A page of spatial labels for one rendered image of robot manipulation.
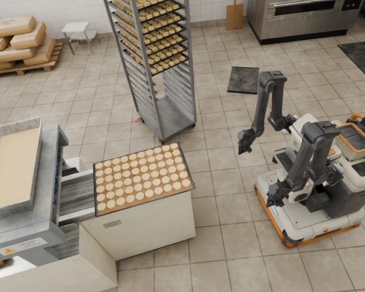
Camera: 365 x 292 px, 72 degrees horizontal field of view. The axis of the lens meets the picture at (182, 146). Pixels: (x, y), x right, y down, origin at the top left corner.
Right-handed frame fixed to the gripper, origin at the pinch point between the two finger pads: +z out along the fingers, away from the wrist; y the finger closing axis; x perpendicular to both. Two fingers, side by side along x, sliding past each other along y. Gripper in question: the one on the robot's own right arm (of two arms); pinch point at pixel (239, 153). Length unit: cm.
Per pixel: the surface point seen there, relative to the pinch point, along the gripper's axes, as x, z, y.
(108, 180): -88, 26, 4
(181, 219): -35, 48, 23
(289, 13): 182, -57, -246
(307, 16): 213, -62, -243
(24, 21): -184, 97, -361
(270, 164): 82, 46, -31
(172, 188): -54, 11, 21
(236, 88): 97, 37, -162
